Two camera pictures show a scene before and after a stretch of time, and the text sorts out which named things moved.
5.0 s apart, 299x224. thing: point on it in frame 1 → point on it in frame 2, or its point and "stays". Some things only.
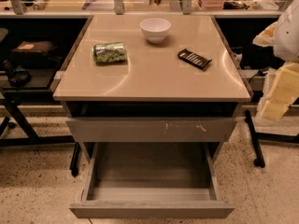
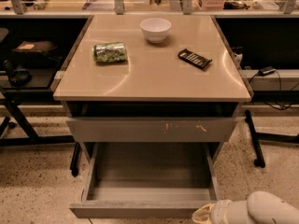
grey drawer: x=147 y=180 stays
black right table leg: x=258 y=136 stays
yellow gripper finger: x=265 y=38 → x=217 y=213
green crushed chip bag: x=111 y=52 stays
